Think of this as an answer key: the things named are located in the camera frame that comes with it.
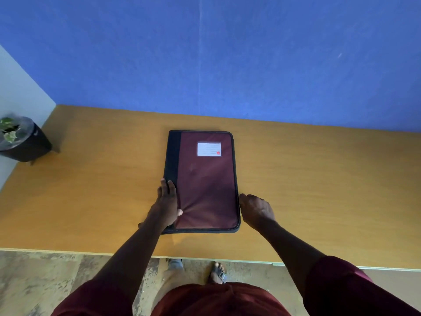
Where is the person's left hand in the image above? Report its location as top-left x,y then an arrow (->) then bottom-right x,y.
147,178 -> 183,231

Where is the person's right hand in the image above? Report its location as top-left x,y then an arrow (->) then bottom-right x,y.
239,193 -> 276,231

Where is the maroon zip document folder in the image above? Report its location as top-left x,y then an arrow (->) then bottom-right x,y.
162,130 -> 241,235

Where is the person's left forearm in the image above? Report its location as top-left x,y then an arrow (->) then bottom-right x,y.
94,220 -> 169,290

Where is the person's right forearm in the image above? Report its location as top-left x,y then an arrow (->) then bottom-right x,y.
257,219 -> 328,296

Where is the person's left leg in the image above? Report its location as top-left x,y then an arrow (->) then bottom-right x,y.
151,259 -> 185,311

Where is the person's right foot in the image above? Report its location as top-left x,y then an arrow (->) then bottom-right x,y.
208,261 -> 227,285

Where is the maroon garment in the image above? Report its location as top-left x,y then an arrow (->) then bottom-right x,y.
51,255 -> 421,316

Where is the black plant pot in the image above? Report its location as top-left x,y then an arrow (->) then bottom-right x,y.
0,116 -> 53,166

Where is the green leafy plant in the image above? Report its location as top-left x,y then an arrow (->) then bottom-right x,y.
0,117 -> 21,144

